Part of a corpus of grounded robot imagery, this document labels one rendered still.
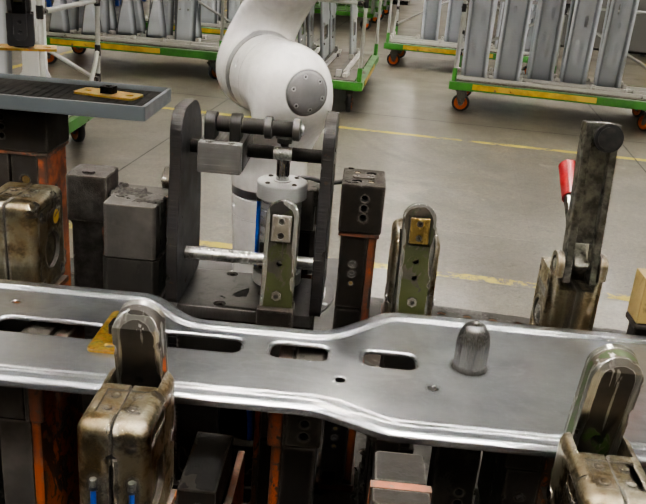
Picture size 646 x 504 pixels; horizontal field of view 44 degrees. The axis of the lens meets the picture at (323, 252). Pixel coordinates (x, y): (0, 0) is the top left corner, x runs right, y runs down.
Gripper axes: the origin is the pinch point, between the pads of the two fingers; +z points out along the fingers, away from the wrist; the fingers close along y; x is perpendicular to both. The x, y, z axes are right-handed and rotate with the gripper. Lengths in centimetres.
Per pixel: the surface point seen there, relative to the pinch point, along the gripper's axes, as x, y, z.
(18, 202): -0.4, 21.9, 15.8
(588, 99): 438, -485, 102
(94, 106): 8.3, 10.1, 7.7
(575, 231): 56, 42, 14
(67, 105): 5.2, 9.0, 7.9
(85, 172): 6.8, 17.1, 13.9
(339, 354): 29, 46, 24
